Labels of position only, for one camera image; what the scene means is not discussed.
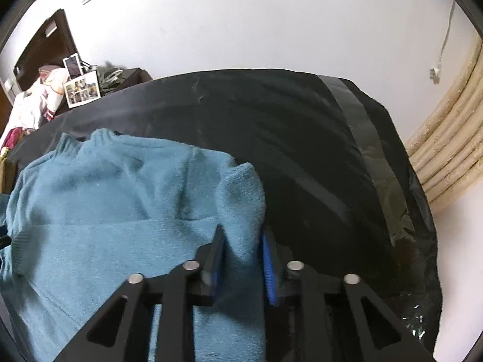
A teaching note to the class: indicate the dark wooden headboard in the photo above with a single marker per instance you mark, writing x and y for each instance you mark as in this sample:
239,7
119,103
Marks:
49,46

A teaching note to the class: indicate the teal knitted sweater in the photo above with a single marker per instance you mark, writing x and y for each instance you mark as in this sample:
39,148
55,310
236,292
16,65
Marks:
84,217

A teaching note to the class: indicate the photo collage frame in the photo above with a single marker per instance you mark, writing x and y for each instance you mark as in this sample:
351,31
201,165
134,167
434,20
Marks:
82,90

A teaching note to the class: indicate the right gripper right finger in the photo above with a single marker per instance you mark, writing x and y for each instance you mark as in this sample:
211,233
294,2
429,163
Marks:
272,267

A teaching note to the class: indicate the beige curtain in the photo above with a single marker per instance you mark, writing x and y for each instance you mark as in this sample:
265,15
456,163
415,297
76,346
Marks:
446,151

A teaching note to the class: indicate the white and pink bedding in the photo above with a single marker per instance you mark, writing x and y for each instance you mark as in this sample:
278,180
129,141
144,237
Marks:
39,103

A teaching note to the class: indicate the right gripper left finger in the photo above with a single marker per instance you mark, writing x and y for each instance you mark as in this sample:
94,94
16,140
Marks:
212,255

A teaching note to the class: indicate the white framed tablet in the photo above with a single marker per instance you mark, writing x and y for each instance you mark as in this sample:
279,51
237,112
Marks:
73,65

